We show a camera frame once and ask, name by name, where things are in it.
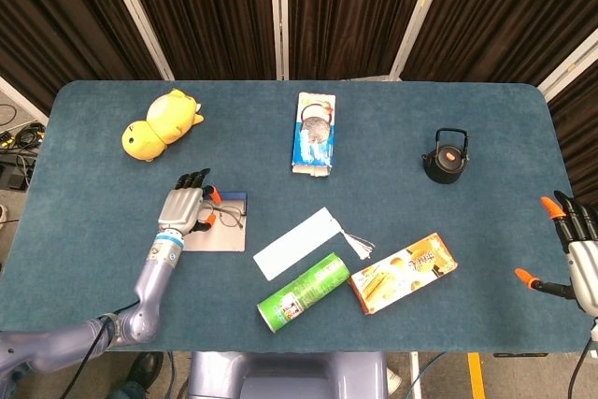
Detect green chips can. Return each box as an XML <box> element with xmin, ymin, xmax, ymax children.
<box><xmin>256</xmin><ymin>251</ymin><xmax>351</xmax><ymax>335</ymax></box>

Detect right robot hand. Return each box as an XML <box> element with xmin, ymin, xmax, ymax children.
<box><xmin>514</xmin><ymin>190</ymin><xmax>598</xmax><ymax>319</ymax></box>

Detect yellow plush animal toy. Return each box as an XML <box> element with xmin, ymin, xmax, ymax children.
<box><xmin>121</xmin><ymin>87</ymin><xmax>206</xmax><ymax>164</ymax></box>

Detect blue glasses case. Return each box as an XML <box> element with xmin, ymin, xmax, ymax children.
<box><xmin>179</xmin><ymin>191</ymin><xmax>249</xmax><ymax>254</ymax></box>

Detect white screen frame post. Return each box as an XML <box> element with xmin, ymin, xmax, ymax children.
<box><xmin>97</xmin><ymin>0</ymin><xmax>175</xmax><ymax>81</ymax></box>
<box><xmin>389</xmin><ymin>0</ymin><xmax>452</xmax><ymax>82</ymax></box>
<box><xmin>269</xmin><ymin>0</ymin><xmax>290</xmax><ymax>81</ymax></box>
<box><xmin>536</xmin><ymin>29</ymin><xmax>598</xmax><ymax>102</ymax></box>

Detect white tasselled bookmark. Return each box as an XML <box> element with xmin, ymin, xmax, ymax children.
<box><xmin>252</xmin><ymin>206</ymin><xmax>377</xmax><ymax>283</ymax></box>

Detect blue cookie box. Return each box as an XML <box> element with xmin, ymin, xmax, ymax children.
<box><xmin>291</xmin><ymin>92</ymin><xmax>337</xmax><ymax>179</ymax></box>

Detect blue table cloth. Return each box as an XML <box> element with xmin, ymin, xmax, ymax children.
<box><xmin>0</xmin><ymin>79</ymin><xmax>594</xmax><ymax>354</ymax></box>

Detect grey robot torso base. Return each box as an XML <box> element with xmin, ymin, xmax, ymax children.
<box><xmin>186</xmin><ymin>350</ymin><xmax>389</xmax><ymax>399</ymax></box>

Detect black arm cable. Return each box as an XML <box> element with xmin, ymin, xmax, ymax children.
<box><xmin>60</xmin><ymin>303</ymin><xmax>141</xmax><ymax>399</ymax></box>
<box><xmin>566</xmin><ymin>317</ymin><xmax>598</xmax><ymax>399</ymax></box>

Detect white table leg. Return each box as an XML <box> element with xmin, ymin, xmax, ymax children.
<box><xmin>408</xmin><ymin>351</ymin><xmax>422</xmax><ymax>399</ymax></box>

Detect orange egg roll box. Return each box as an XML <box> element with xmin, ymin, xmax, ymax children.
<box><xmin>348</xmin><ymin>232</ymin><xmax>460</xmax><ymax>316</ymax></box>

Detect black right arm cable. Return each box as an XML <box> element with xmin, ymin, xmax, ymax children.
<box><xmin>566</xmin><ymin>317</ymin><xmax>598</xmax><ymax>399</ymax></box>

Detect black shoe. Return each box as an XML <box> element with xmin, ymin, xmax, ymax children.
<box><xmin>125</xmin><ymin>350</ymin><xmax>164</xmax><ymax>391</ymax></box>

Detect black cast iron kettle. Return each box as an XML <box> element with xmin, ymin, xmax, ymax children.
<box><xmin>420</xmin><ymin>127</ymin><xmax>471</xmax><ymax>185</ymax></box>

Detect dark brown pleated curtain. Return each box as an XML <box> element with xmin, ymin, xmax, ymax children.
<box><xmin>0</xmin><ymin>0</ymin><xmax>598</xmax><ymax>207</ymax></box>

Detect black wire-frame eyeglasses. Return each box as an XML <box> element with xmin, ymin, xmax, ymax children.
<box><xmin>199</xmin><ymin>200</ymin><xmax>248</xmax><ymax>231</ymax></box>

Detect blue floor cable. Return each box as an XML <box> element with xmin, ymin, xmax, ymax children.
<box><xmin>417</xmin><ymin>351</ymin><xmax>449</xmax><ymax>399</ymax></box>

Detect black floor cable bundle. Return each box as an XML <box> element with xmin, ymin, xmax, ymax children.
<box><xmin>0</xmin><ymin>121</ymin><xmax>48</xmax><ymax>190</ymax></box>

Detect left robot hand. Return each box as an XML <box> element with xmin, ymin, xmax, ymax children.
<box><xmin>157</xmin><ymin>167</ymin><xmax>222</xmax><ymax>237</ymax></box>

